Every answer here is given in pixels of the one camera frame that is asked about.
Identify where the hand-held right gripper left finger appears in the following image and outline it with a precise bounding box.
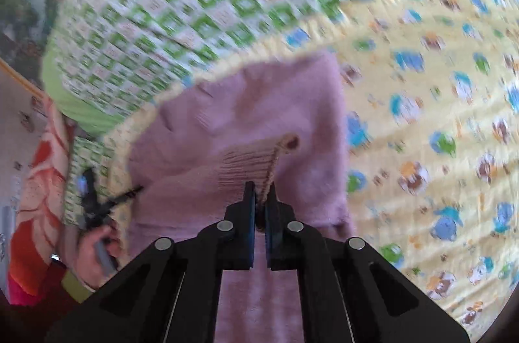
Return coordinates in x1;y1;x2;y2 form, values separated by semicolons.
44;182;257;343

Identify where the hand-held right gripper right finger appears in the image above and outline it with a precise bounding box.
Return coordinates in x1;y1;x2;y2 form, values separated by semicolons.
265;182;471;343

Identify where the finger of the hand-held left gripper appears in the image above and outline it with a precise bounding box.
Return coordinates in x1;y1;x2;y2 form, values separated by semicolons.
107;185;144;207

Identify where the purple towel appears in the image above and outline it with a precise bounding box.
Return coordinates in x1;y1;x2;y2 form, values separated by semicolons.
127;51;357;343

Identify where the person's left forearm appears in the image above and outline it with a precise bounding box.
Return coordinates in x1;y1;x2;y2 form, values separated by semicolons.
53;266;100;305

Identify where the person's left hand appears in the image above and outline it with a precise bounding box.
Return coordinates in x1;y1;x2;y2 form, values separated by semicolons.
61;225;123;292

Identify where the green checked pillow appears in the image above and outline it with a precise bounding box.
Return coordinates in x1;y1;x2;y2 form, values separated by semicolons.
65;136;116;226

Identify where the orange floral blanket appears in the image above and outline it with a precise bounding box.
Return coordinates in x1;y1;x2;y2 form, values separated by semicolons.
8;100;76;305

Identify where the red cloth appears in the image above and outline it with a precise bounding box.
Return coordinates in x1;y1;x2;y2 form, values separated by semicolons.
8;254;88;307

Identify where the yellow bear print blanket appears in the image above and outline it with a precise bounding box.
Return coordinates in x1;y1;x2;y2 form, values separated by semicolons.
103;0;519;339

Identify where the green checked quilt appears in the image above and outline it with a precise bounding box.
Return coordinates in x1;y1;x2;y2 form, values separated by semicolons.
41;0;507;135

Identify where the gold framed picture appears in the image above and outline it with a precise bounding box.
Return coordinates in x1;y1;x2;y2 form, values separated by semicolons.
0;0;78;98

